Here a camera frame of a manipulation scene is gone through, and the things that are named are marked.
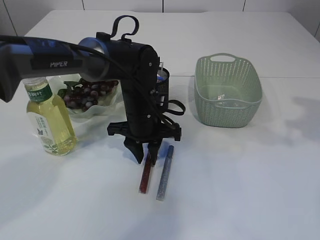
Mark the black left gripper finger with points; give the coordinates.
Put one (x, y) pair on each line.
(153, 150)
(136, 148)

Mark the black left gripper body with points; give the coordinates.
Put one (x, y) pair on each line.
(144, 120)

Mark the red glitter pen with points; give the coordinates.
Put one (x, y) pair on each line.
(143, 187)

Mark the silver glitter pen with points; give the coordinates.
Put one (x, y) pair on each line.
(161, 192)

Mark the clear plastic ruler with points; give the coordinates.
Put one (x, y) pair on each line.
(161, 67)

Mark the purple artificial grape bunch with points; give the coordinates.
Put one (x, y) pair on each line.
(82, 95)

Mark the clear plastic sheet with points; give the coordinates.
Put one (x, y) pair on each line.
(220, 97)

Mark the yellow tea bottle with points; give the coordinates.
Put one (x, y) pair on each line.
(49, 117)

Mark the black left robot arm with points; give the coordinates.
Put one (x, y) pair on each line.
(99, 59)

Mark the green wavy plastic plate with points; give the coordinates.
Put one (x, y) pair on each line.
(56, 83)

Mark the black mesh pen cup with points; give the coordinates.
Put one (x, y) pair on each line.
(162, 90)

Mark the green woven plastic basket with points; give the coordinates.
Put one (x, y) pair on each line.
(238, 80)

